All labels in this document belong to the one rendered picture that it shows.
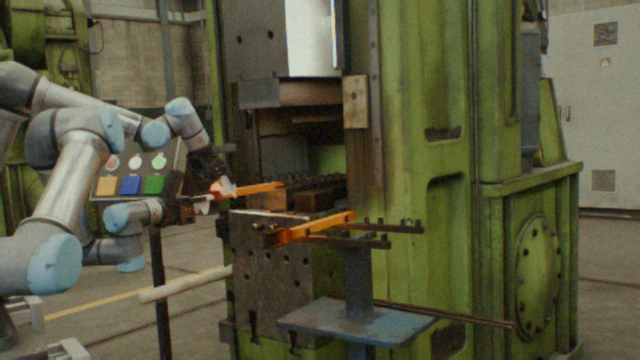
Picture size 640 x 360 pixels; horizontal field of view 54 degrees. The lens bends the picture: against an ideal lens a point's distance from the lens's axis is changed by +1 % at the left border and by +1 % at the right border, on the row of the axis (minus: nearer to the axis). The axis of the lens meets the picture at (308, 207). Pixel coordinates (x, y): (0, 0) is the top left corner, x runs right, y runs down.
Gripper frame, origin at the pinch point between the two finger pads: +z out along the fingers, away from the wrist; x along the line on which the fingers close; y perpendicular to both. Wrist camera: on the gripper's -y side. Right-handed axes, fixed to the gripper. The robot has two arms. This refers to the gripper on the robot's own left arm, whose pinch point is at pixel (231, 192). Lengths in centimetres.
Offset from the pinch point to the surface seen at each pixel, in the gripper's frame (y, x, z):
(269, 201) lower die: -13.0, -0.4, 13.5
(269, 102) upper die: -29.7, 2.7, -16.1
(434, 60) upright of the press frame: -72, 42, -5
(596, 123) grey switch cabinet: -474, -47, 271
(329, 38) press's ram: -59, 13, -24
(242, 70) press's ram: -35.4, -9.2, -26.3
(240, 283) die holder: 6.8, -12.0, 36.4
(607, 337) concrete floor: -125, 60, 185
